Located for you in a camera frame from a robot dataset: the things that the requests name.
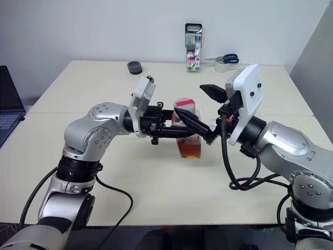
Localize clear bottle with brown drink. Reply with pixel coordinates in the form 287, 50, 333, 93
173, 97, 203, 160

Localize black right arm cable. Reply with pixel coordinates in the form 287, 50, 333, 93
217, 109, 291, 232

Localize marker pen set case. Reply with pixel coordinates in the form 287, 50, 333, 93
185, 22, 203, 73

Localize blue handled scissors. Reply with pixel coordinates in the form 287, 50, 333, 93
204, 53, 239, 65

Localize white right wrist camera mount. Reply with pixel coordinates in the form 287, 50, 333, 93
225, 64, 263, 145

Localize grey partition panel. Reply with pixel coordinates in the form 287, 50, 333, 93
289, 0, 333, 146

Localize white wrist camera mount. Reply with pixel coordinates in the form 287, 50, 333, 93
225, 64, 263, 145
128, 76, 158, 138

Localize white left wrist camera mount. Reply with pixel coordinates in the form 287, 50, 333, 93
128, 76, 158, 138

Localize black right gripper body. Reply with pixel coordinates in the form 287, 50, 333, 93
217, 91, 247, 138

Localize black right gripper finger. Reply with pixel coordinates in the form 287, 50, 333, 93
199, 83, 228, 103

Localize clear tape roll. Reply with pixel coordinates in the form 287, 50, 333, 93
213, 60, 230, 74

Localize dark laptop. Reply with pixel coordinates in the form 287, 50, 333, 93
0, 65, 27, 149

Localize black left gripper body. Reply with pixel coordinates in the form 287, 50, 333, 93
139, 101, 174, 145

